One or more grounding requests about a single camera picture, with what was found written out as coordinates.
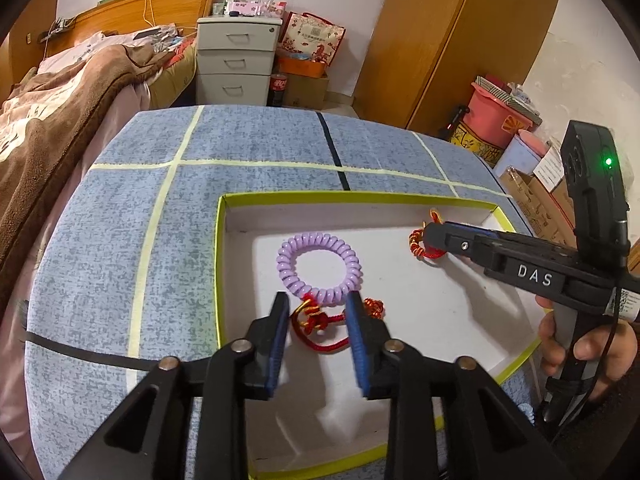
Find red gold charm bracelet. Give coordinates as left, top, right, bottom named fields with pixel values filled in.
left=406, top=208, right=447, bottom=261

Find red knotted cord bracelet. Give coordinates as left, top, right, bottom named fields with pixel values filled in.
left=290, top=292, right=386, bottom=354

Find person's right hand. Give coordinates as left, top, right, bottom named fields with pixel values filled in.
left=535, top=296, right=638, bottom=401

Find brown cardboard box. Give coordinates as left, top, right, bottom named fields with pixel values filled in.
left=500, top=167, right=577, bottom=248

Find green-edged white cardboard tray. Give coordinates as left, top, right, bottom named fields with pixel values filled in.
left=214, top=191, right=541, bottom=479

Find yellow patterned box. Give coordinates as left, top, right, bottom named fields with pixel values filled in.
left=450, top=122, right=504, bottom=167

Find pink plastic bin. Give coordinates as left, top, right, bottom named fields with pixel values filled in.
left=462, top=82, right=534, bottom=148

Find blue patterned tablecloth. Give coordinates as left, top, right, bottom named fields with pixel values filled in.
left=25, top=105, right=526, bottom=479

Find small cardboard box on floor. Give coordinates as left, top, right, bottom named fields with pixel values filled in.
left=283, top=74, right=329, bottom=110

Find large wooden wardrobe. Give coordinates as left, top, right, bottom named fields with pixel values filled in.
left=354, top=0, right=559, bottom=136

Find orange box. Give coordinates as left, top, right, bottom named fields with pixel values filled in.
left=277, top=54, right=326, bottom=79

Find cola bottle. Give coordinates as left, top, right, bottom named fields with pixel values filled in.
left=267, top=74, right=288, bottom=107

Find red patterned gift bag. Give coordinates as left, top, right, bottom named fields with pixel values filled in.
left=280, top=12, right=346, bottom=66

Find grey three-drawer cabinet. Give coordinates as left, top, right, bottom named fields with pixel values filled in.
left=195, top=16, right=282, bottom=105

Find brown fleece blanket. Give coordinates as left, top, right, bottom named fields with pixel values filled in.
left=1, top=44, right=171, bottom=307

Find wooden bed headboard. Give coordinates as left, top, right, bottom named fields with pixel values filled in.
left=43, top=0, right=213, bottom=55

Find purple spiral hair tie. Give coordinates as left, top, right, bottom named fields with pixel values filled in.
left=275, top=231, right=364, bottom=306

